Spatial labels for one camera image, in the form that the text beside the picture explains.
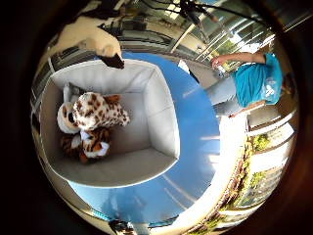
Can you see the cream plush toy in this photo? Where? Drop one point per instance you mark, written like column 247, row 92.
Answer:
column 65, row 119

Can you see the orange striped tiger plush toy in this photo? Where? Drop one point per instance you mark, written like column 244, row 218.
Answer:
column 93, row 145

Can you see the white fabric container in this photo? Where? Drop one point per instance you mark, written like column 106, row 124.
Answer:
column 143, row 137

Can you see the person in teal shirt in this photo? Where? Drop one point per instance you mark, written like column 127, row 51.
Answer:
column 254, row 84

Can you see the spotted leopard plush toy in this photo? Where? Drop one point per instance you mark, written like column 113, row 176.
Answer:
column 98, row 112

